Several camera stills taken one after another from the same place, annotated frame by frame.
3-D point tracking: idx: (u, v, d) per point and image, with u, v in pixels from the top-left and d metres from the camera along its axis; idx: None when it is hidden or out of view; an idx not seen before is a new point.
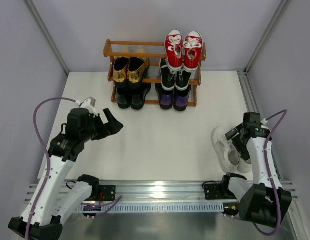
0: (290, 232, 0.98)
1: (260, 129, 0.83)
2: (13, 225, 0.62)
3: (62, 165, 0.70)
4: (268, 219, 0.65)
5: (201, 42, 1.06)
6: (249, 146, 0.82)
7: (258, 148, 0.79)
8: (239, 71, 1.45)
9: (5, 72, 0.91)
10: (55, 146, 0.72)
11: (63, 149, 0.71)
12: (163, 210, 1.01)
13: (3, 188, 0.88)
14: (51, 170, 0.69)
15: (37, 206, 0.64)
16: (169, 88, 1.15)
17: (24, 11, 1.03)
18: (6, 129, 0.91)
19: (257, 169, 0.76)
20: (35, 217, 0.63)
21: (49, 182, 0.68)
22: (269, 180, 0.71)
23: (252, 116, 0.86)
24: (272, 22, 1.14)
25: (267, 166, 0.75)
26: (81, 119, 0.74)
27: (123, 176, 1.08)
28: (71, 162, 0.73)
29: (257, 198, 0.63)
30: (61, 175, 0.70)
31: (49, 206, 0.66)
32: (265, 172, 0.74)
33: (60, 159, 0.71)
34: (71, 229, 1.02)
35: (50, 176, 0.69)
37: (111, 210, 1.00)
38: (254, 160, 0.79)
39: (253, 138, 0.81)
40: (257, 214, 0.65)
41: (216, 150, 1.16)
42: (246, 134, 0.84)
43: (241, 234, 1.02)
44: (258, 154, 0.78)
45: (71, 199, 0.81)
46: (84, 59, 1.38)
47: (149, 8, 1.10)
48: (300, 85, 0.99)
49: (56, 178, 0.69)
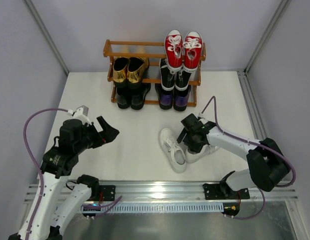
0: (290, 232, 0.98)
1: (205, 125, 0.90)
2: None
3: (57, 180, 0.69)
4: (280, 166, 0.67)
5: (200, 42, 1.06)
6: (213, 140, 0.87)
7: (219, 135, 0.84)
8: (239, 71, 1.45)
9: (4, 72, 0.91)
10: (48, 161, 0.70)
11: (56, 165, 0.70)
12: (164, 210, 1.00)
13: (4, 188, 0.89)
14: (45, 187, 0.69)
15: (34, 224, 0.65)
16: (169, 88, 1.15)
17: (24, 12, 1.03)
18: (6, 129, 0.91)
19: (234, 145, 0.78)
20: (33, 235, 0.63)
21: (44, 200, 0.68)
22: (250, 143, 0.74)
23: (189, 120, 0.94)
24: (272, 22, 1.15)
25: (237, 137, 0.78)
26: (74, 131, 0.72)
27: (123, 176, 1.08)
28: (65, 177, 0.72)
29: (258, 163, 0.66)
30: (57, 189, 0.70)
31: (46, 222, 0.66)
32: (242, 142, 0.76)
33: (54, 175, 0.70)
34: (71, 229, 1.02)
35: (45, 194, 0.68)
37: (111, 210, 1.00)
38: (228, 144, 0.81)
39: (208, 134, 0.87)
40: (273, 173, 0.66)
41: (164, 152, 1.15)
42: (202, 137, 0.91)
43: (241, 235, 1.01)
44: (223, 139, 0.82)
45: (69, 206, 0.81)
46: (84, 59, 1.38)
47: (149, 8, 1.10)
48: (300, 86, 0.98)
49: (51, 194, 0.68)
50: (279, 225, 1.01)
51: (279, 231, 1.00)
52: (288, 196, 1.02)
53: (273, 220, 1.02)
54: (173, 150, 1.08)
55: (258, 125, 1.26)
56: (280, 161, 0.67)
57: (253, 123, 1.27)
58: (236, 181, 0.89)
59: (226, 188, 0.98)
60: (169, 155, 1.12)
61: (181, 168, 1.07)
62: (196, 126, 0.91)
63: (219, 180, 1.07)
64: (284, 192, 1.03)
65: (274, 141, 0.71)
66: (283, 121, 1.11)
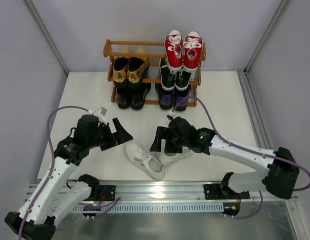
0: (290, 232, 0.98)
1: (202, 134, 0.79)
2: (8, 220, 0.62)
3: (66, 166, 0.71)
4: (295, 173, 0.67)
5: (201, 42, 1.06)
6: (216, 152, 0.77)
7: (226, 148, 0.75)
8: (239, 71, 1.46)
9: (4, 72, 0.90)
10: (61, 148, 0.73)
11: (69, 152, 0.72)
12: (164, 210, 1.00)
13: (4, 189, 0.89)
14: (55, 170, 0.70)
15: (35, 204, 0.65)
16: (169, 88, 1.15)
17: (24, 12, 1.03)
18: (6, 129, 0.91)
19: (248, 160, 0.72)
20: (31, 215, 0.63)
21: (50, 182, 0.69)
22: (266, 157, 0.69)
23: (181, 127, 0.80)
24: (272, 22, 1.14)
25: (250, 150, 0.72)
26: (89, 125, 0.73)
27: (123, 176, 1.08)
28: (74, 166, 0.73)
29: (280, 180, 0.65)
30: (64, 176, 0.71)
31: (47, 206, 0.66)
32: (257, 155, 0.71)
33: (64, 160, 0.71)
34: (71, 229, 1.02)
35: (52, 176, 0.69)
37: (111, 210, 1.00)
38: (238, 158, 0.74)
39: (210, 146, 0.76)
40: (292, 184, 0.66)
41: (136, 166, 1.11)
42: (202, 148, 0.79)
43: (241, 235, 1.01)
44: (233, 151, 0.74)
45: (70, 199, 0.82)
46: (85, 59, 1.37)
47: (149, 8, 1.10)
48: (300, 86, 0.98)
49: (58, 179, 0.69)
50: (279, 225, 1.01)
51: (279, 230, 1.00)
52: None
53: (274, 220, 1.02)
54: (146, 161, 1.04)
55: (258, 125, 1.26)
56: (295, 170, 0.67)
57: (253, 123, 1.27)
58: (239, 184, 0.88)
59: (227, 190, 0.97)
60: (142, 167, 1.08)
61: (161, 175, 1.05)
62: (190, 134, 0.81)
63: (219, 179, 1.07)
64: None
65: (287, 149, 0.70)
66: (283, 121, 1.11)
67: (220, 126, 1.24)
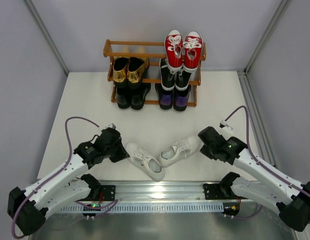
0: (290, 232, 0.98)
1: (231, 143, 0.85)
2: (12, 194, 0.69)
3: (82, 165, 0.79)
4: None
5: (201, 42, 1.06)
6: (241, 165, 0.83)
7: (252, 164, 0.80)
8: (239, 71, 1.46)
9: (4, 72, 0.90)
10: (82, 148, 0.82)
11: (88, 154, 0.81)
12: (164, 210, 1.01)
13: (3, 189, 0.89)
14: (70, 164, 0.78)
15: (42, 188, 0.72)
16: (169, 88, 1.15)
17: (24, 12, 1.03)
18: (5, 129, 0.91)
19: (272, 184, 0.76)
20: (35, 196, 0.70)
21: (62, 173, 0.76)
22: (291, 187, 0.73)
23: (209, 135, 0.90)
24: (272, 22, 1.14)
25: (277, 177, 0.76)
26: (111, 138, 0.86)
27: (124, 176, 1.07)
28: (85, 168, 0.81)
29: (297, 213, 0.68)
30: (76, 172, 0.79)
31: (51, 193, 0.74)
32: (282, 183, 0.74)
33: (81, 161, 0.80)
34: (71, 229, 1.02)
35: (66, 169, 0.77)
37: (111, 210, 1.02)
38: (263, 178, 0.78)
39: (238, 158, 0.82)
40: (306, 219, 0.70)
41: (137, 166, 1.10)
42: (227, 156, 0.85)
43: (241, 235, 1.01)
44: (259, 171, 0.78)
45: (70, 193, 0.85)
46: (85, 59, 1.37)
47: (149, 8, 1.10)
48: (300, 85, 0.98)
49: (70, 173, 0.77)
50: (279, 225, 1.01)
51: (279, 231, 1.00)
52: None
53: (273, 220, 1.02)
54: (146, 162, 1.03)
55: (258, 125, 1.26)
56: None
57: (252, 123, 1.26)
58: (245, 191, 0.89)
59: (226, 188, 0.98)
60: (142, 168, 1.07)
61: (161, 175, 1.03)
62: (218, 142, 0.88)
63: (219, 179, 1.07)
64: None
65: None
66: (283, 121, 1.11)
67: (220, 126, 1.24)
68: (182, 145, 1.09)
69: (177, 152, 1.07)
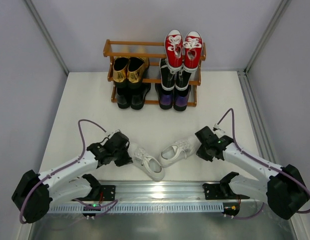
0: (291, 232, 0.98)
1: (221, 139, 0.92)
2: (28, 175, 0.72)
3: (94, 161, 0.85)
4: (300, 194, 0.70)
5: (201, 42, 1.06)
6: (229, 157, 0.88)
7: (236, 153, 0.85)
8: (239, 71, 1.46)
9: (4, 72, 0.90)
10: (94, 147, 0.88)
11: (100, 152, 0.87)
12: (164, 210, 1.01)
13: (4, 189, 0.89)
14: (83, 158, 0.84)
15: (56, 175, 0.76)
16: (169, 88, 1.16)
17: (24, 12, 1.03)
18: (6, 129, 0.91)
19: (253, 168, 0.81)
20: (49, 181, 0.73)
21: (76, 165, 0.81)
22: (270, 169, 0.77)
23: (204, 133, 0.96)
24: (272, 22, 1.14)
25: (257, 161, 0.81)
26: (121, 141, 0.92)
27: (123, 176, 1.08)
28: (94, 165, 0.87)
29: (278, 192, 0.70)
30: (87, 166, 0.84)
31: (61, 181, 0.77)
32: (262, 166, 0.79)
33: (94, 158, 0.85)
34: (71, 229, 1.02)
35: (79, 162, 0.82)
37: (111, 210, 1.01)
38: (245, 165, 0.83)
39: (225, 150, 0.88)
40: (292, 201, 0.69)
41: (137, 166, 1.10)
42: (217, 151, 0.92)
43: (241, 235, 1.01)
44: (243, 159, 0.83)
45: (73, 187, 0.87)
46: (85, 59, 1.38)
47: (149, 8, 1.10)
48: (300, 86, 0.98)
49: (82, 166, 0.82)
50: (279, 225, 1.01)
51: (280, 231, 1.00)
52: None
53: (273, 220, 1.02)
54: (146, 162, 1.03)
55: (258, 125, 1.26)
56: (300, 190, 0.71)
57: (252, 123, 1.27)
58: (240, 186, 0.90)
59: (226, 187, 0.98)
60: (142, 168, 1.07)
61: (161, 175, 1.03)
62: (211, 139, 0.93)
63: (219, 179, 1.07)
64: None
65: (295, 169, 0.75)
66: (283, 121, 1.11)
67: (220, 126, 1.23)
68: (182, 145, 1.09)
69: (176, 152, 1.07)
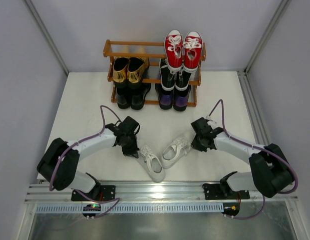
0: (290, 232, 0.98)
1: (213, 130, 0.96)
2: (57, 140, 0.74)
3: (113, 137, 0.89)
4: (284, 173, 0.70)
5: (200, 42, 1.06)
6: (220, 144, 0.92)
7: (225, 139, 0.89)
8: (239, 71, 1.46)
9: (4, 73, 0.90)
10: (111, 125, 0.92)
11: (117, 129, 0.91)
12: (164, 210, 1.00)
13: (4, 189, 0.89)
14: (103, 133, 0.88)
15: (82, 143, 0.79)
16: (169, 88, 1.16)
17: (24, 12, 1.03)
18: (6, 129, 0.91)
19: (240, 150, 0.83)
20: (78, 147, 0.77)
21: (98, 137, 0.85)
22: (254, 148, 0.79)
23: (200, 123, 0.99)
24: (272, 22, 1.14)
25: (243, 143, 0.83)
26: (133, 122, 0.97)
27: (123, 176, 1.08)
28: (112, 141, 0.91)
29: (260, 168, 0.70)
30: (106, 141, 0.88)
31: (87, 150, 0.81)
32: (246, 147, 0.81)
33: (112, 133, 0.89)
34: (71, 229, 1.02)
35: (101, 135, 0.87)
37: (111, 210, 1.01)
38: (233, 149, 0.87)
39: (216, 138, 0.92)
40: (275, 180, 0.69)
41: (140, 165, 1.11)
42: (210, 141, 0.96)
43: (241, 235, 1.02)
44: (231, 143, 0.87)
45: (84, 175, 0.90)
46: (85, 59, 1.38)
47: (149, 8, 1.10)
48: (300, 86, 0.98)
49: (104, 140, 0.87)
50: (279, 225, 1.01)
51: (279, 231, 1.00)
52: (288, 196, 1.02)
53: (273, 220, 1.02)
54: (148, 159, 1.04)
55: (258, 125, 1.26)
56: (283, 169, 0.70)
57: (252, 123, 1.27)
58: (237, 181, 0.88)
59: (226, 187, 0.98)
60: (144, 165, 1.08)
61: (161, 176, 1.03)
62: (205, 130, 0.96)
63: (219, 179, 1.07)
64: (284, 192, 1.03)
65: (278, 147, 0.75)
66: (283, 121, 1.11)
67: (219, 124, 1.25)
68: (181, 143, 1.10)
69: (177, 151, 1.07)
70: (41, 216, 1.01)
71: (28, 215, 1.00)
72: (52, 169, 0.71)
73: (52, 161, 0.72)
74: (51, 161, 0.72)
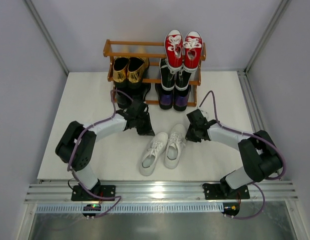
0: (290, 232, 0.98)
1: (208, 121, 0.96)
2: (75, 122, 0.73)
3: (123, 121, 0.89)
4: (273, 158, 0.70)
5: (201, 42, 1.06)
6: (214, 135, 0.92)
7: (218, 129, 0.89)
8: (239, 71, 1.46)
9: (3, 73, 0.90)
10: (120, 111, 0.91)
11: (127, 115, 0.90)
12: (164, 210, 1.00)
13: (4, 189, 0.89)
14: (115, 117, 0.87)
15: (96, 126, 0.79)
16: (169, 88, 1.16)
17: (24, 12, 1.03)
18: (6, 130, 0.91)
19: (231, 138, 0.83)
20: (94, 129, 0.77)
21: (111, 121, 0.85)
22: (243, 134, 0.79)
23: (195, 115, 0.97)
24: (272, 22, 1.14)
25: (233, 130, 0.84)
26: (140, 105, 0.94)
27: (123, 176, 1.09)
28: (122, 127, 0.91)
29: (249, 153, 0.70)
30: (118, 125, 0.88)
31: (100, 133, 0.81)
32: (236, 134, 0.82)
33: (123, 118, 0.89)
34: (71, 229, 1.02)
35: (113, 119, 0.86)
37: (111, 210, 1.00)
38: (225, 138, 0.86)
39: (209, 128, 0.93)
40: (264, 164, 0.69)
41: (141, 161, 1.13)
42: (204, 133, 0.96)
43: (241, 235, 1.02)
44: (223, 132, 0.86)
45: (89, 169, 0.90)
46: (85, 59, 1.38)
47: (149, 8, 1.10)
48: (300, 86, 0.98)
49: (116, 123, 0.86)
50: (279, 225, 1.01)
51: (280, 231, 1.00)
52: (288, 196, 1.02)
53: (273, 220, 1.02)
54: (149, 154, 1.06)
55: (258, 125, 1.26)
56: (272, 153, 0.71)
57: (252, 123, 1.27)
58: (235, 179, 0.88)
59: (226, 186, 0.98)
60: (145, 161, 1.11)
61: (149, 171, 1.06)
62: (201, 122, 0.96)
63: (219, 180, 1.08)
64: (284, 192, 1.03)
65: (267, 133, 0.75)
66: (283, 121, 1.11)
67: (211, 115, 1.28)
68: (177, 138, 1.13)
69: (178, 148, 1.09)
70: (41, 216, 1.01)
71: (28, 215, 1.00)
72: (70, 150, 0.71)
73: (70, 143, 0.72)
74: (69, 143, 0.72)
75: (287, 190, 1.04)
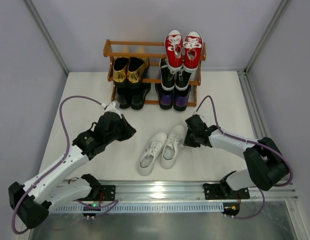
0: (290, 232, 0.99)
1: (208, 128, 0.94)
2: (12, 189, 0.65)
3: (81, 156, 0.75)
4: (279, 166, 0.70)
5: (201, 42, 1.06)
6: (215, 142, 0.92)
7: (220, 137, 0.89)
8: (239, 71, 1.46)
9: (3, 73, 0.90)
10: (81, 139, 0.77)
11: (88, 144, 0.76)
12: (164, 210, 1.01)
13: (4, 189, 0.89)
14: (68, 156, 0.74)
15: (40, 182, 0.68)
16: (169, 88, 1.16)
17: (23, 12, 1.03)
18: (6, 130, 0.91)
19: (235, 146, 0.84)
20: (34, 191, 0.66)
21: (62, 166, 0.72)
22: (247, 142, 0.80)
23: (194, 121, 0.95)
24: (272, 22, 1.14)
25: (236, 137, 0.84)
26: (110, 123, 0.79)
27: (123, 176, 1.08)
28: (86, 158, 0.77)
29: (254, 162, 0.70)
30: (77, 163, 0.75)
31: (50, 185, 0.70)
32: (240, 141, 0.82)
33: (81, 153, 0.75)
34: (71, 228, 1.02)
35: (65, 161, 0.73)
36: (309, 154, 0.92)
37: (111, 210, 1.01)
38: (228, 145, 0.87)
39: (211, 135, 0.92)
40: (271, 173, 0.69)
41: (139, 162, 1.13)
42: (205, 140, 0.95)
43: (240, 235, 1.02)
44: (226, 140, 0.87)
45: (73, 189, 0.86)
46: (85, 59, 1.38)
47: (149, 8, 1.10)
48: (300, 86, 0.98)
49: (68, 165, 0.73)
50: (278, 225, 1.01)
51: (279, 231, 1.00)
52: (289, 196, 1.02)
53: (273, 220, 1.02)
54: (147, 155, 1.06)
55: (258, 125, 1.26)
56: (278, 161, 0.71)
57: (253, 123, 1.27)
58: (235, 180, 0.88)
59: (226, 187, 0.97)
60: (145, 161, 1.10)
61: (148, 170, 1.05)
62: (200, 128, 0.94)
63: (219, 180, 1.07)
64: (284, 192, 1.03)
65: (271, 140, 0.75)
66: (282, 121, 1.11)
67: (211, 115, 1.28)
68: (175, 139, 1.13)
69: (175, 148, 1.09)
70: None
71: None
72: None
73: None
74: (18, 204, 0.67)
75: (288, 190, 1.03)
